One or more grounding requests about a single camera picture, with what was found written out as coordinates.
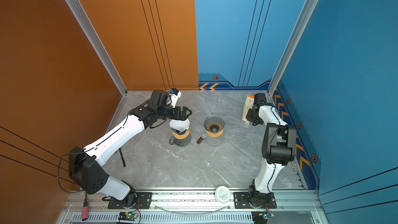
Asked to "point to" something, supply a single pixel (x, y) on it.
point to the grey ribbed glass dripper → (214, 124)
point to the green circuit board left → (127, 216)
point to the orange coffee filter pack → (249, 104)
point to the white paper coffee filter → (182, 125)
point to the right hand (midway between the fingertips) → (251, 118)
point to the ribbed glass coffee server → (180, 142)
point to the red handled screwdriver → (85, 209)
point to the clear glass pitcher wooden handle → (212, 141)
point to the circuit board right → (261, 216)
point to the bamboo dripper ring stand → (181, 137)
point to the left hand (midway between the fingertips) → (186, 109)
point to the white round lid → (223, 194)
